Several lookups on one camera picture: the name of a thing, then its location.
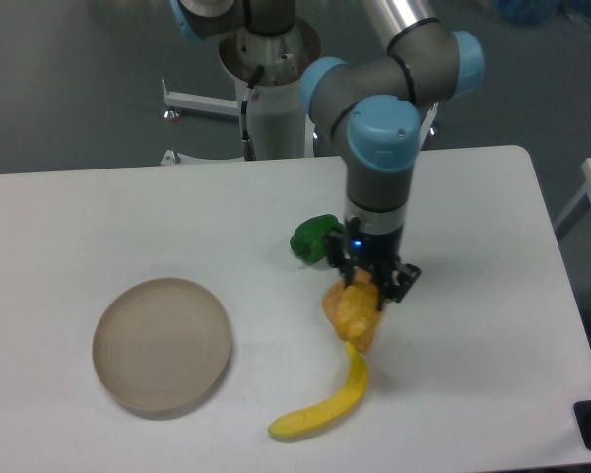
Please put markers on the orange triangular toy pastry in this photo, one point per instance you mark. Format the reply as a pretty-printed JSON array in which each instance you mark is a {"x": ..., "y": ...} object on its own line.
[{"x": 329, "y": 305}]

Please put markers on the yellow toy pepper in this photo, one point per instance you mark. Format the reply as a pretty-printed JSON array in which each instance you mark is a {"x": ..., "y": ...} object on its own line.
[{"x": 356, "y": 310}]

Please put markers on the green toy pepper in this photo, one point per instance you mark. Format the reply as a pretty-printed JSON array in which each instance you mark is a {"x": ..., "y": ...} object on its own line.
[{"x": 307, "y": 241}]

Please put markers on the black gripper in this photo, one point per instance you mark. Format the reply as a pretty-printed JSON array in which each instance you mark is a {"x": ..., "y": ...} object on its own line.
[{"x": 371, "y": 243}]

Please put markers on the beige round plate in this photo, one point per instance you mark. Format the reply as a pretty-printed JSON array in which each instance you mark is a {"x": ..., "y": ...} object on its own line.
[{"x": 162, "y": 346}]

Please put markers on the blue bag in background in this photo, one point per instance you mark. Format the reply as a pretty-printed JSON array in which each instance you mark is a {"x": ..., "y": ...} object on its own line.
[{"x": 534, "y": 13}]

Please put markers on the yellow toy banana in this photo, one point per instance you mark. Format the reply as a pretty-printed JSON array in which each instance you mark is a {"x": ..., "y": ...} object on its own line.
[{"x": 317, "y": 417}]

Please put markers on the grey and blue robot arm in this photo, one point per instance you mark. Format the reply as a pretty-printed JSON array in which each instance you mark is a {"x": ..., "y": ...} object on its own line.
[{"x": 369, "y": 114}]

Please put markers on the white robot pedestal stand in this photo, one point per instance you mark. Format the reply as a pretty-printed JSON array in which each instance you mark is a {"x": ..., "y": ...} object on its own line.
[{"x": 282, "y": 81}]

